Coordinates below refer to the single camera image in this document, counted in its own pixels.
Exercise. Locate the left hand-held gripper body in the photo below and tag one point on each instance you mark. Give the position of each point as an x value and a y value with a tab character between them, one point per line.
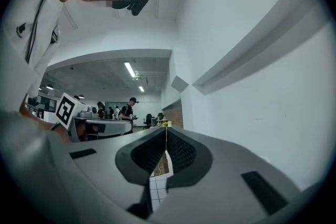
65	112

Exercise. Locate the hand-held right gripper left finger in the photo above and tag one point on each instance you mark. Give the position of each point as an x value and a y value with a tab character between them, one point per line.
99	165

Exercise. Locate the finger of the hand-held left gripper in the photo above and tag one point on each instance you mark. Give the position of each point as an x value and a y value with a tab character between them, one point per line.
115	128

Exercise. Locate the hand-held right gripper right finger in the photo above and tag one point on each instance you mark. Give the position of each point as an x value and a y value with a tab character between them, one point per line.
228	157

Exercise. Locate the person's left forearm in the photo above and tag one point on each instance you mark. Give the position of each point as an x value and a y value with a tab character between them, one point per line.
63	136

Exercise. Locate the person's left hand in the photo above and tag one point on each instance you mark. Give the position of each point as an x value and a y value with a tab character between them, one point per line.
82	131

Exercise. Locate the black office chair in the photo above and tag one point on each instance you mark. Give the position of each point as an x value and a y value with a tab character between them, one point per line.
148	120

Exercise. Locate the long ceiling light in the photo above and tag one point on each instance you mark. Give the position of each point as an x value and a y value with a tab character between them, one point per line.
141	88
130	69

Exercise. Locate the person's white shirt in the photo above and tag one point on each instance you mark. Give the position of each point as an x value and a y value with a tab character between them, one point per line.
15	60

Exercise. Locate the black head-mounted camera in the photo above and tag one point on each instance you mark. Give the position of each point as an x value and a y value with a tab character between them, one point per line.
139	4

